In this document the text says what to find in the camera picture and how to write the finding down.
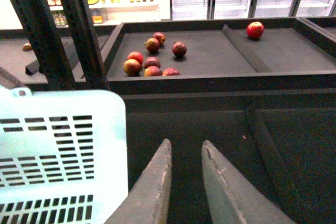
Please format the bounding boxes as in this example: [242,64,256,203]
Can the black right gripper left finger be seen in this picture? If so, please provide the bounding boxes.
[106,139,172,223]

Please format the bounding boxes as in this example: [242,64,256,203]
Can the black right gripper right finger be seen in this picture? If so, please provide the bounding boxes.
[202,141,294,223]

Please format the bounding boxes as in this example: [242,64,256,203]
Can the light blue plastic basket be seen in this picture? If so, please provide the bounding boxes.
[1,88,128,223]

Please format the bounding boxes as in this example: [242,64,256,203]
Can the red apple on upper shelf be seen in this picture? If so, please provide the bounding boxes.
[246,22,265,39]

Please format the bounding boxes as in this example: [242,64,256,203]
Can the black shelf post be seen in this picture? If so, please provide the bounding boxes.
[10,0,109,90]

